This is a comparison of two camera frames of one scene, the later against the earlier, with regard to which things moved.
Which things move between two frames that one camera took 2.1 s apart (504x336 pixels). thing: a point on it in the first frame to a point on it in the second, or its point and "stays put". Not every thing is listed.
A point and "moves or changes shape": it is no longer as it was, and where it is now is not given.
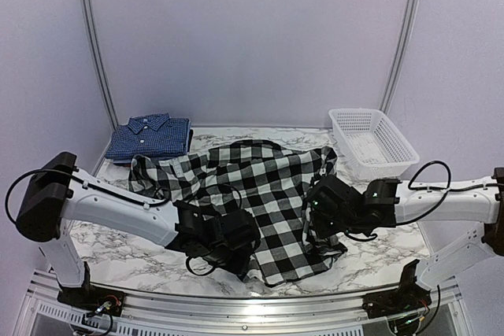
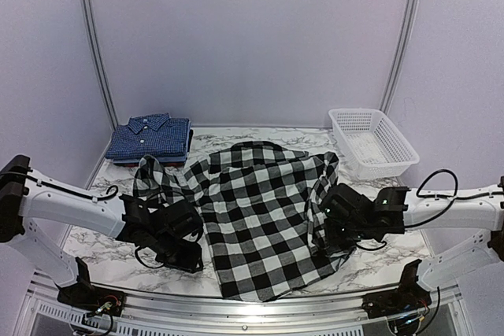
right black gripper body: x=326 y=230 to x=350 y=233
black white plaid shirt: x=267 y=182 moves or changes shape
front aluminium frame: x=45 y=314 stays put
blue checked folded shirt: x=151 y=135 stays put
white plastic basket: x=372 y=146 stays put
